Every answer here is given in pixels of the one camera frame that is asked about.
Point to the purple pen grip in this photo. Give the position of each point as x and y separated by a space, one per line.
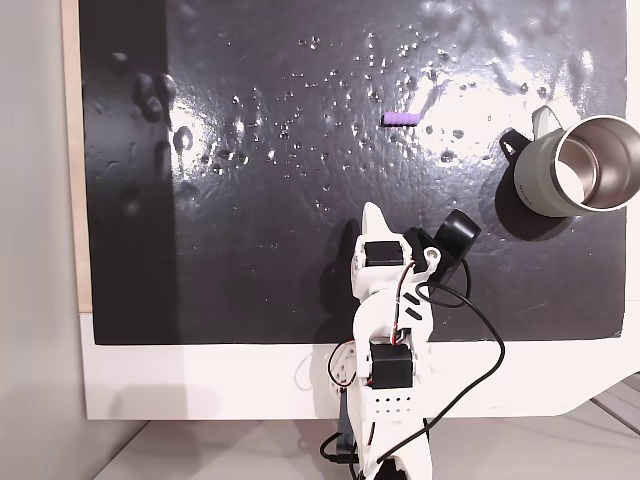
401 119

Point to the grey steel cup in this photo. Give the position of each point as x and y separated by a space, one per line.
542 172

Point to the black glossy mat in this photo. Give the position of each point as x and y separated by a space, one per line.
280 200

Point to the dark grey base clamp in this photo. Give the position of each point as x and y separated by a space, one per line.
345 425

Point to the white board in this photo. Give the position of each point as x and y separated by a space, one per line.
200 380

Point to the black oval camera box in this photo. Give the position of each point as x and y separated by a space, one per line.
456 234

